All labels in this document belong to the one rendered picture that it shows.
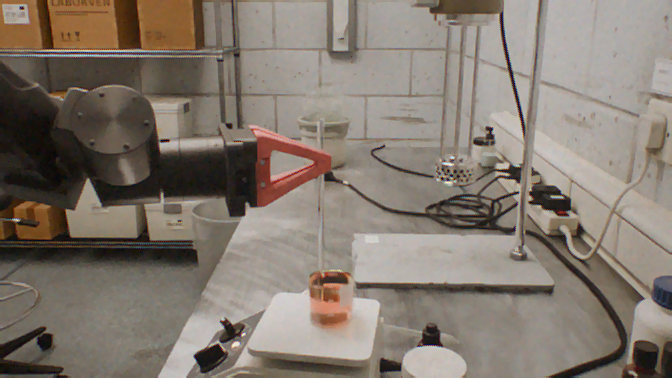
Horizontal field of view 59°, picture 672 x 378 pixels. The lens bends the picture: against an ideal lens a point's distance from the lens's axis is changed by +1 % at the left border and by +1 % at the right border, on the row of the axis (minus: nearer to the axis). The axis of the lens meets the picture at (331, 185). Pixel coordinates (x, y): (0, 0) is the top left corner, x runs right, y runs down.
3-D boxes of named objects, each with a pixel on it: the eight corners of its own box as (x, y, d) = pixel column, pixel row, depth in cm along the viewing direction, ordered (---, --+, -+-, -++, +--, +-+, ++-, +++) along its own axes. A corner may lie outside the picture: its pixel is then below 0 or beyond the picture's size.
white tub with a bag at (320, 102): (354, 159, 164) (355, 82, 158) (345, 172, 150) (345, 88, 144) (305, 156, 167) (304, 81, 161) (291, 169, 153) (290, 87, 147)
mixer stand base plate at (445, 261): (352, 287, 87) (352, 281, 87) (351, 238, 106) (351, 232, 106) (557, 291, 86) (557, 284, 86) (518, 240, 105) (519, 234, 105)
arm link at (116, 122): (45, 110, 53) (7, 197, 50) (5, 32, 43) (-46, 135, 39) (177, 142, 55) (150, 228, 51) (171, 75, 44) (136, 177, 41)
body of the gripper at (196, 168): (237, 121, 57) (158, 124, 55) (249, 142, 48) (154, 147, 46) (239, 185, 59) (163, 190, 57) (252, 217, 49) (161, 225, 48)
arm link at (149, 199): (93, 158, 54) (93, 217, 52) (78, 123, 47) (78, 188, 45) (171, 154, 55) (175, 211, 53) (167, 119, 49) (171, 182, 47)
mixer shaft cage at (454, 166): (435, 185, 89) (445, 14, 82) (429, 173, 95) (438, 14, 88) (480, 185, 89) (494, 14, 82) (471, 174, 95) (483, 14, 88)
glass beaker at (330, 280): (364, 313, 62) (365, 243, 60) (346, 338, 58) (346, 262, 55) (312, 303, 65) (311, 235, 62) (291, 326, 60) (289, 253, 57)
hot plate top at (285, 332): (244, 357, 55) (243, 348, 55) (276, 298, 67) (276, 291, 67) (370, 369, 54) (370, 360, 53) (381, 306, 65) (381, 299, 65)
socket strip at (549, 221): (546, 236, 107) (549, 213, 106) (494, 177, 145) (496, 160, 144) (577, 236, 107) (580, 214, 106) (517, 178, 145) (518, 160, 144)
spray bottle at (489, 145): (477, 166, 156) (480, 126, 153) (485, 163, 159) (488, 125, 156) (490, 168, 154) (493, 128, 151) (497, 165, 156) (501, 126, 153)
